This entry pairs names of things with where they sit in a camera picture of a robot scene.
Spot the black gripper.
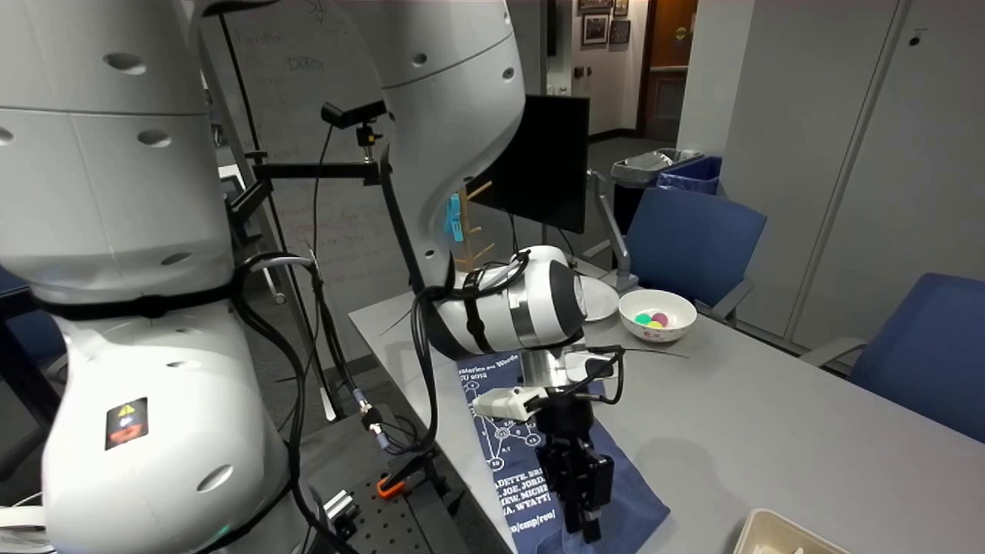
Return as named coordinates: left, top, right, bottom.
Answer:
left=532, top=394, right=620, bottom=549

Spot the blue shirt with white print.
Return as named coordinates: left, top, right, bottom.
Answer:
left=456, top=352, right=673, bottom=554

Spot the orange black clamp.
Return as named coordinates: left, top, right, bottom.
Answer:
left=368, top=464, right=429, bottom=505

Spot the beige tray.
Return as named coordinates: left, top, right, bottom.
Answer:
left=732, top=505, right=855, bottom=554

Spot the white bowl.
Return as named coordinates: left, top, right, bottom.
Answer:
left=614, top=287, right=702, bottom=349

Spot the blue office chair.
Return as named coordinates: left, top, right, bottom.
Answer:
left=623, top=183, right=768, bottom=323
left=803, top=270, right=985, bottom=445

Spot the grey trash bin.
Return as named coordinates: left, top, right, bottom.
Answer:
left=613, top=149, right=704, bottom=238

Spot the black monitor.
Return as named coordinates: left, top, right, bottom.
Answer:
left=464, top=92, right=594, bottom=238

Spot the blue recycling bin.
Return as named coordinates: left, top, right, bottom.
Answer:
left=657, top=150, right=726, bottom=200

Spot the brown wooden door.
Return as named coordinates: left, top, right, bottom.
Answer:
left=637, top=0, right=702, bottom=149

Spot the grey metal cabinet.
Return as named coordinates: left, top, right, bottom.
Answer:
left=716, top=0, right=985, bottom=357

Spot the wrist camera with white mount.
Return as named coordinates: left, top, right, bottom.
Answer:
left=467, top=349, right=627, bottom=421

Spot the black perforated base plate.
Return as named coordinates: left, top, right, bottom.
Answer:
left=290, top=404, right=486, bottom=554

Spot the black cable bundle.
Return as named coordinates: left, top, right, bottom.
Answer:
left=229, top=250, right=443, bottom=464

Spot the black camera on boom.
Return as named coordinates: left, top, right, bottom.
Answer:
left=219, top=92, right=397, bottom=234

